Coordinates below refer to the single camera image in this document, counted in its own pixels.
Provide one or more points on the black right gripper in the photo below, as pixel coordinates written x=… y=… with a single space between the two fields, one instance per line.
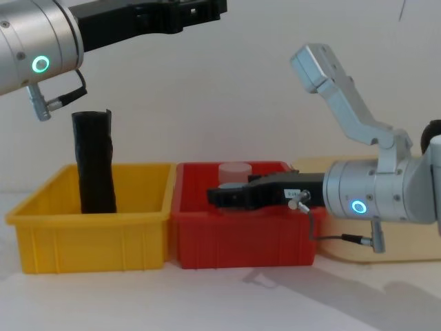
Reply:
x=293 y=193

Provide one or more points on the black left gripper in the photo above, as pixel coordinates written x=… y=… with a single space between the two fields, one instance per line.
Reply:
x=103 y=27

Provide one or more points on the translucent white plastic cylinder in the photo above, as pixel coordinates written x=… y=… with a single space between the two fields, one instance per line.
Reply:
x=234 y=172

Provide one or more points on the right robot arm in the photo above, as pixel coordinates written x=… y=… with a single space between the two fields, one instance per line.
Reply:
x=389 y=193

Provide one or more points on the red plastic bin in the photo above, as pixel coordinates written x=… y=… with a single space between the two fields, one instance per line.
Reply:
x=241 y=241

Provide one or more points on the pale wooden board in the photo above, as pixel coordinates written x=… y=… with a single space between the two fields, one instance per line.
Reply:
x=348 y=251

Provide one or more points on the black rolled sheet tube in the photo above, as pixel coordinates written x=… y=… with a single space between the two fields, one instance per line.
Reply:
x=95 y=162

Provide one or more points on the white table cloth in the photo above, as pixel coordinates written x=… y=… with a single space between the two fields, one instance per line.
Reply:
x=138 y=303

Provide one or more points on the yellow plastic bin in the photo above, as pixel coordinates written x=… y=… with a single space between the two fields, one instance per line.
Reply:
x=89 y=238

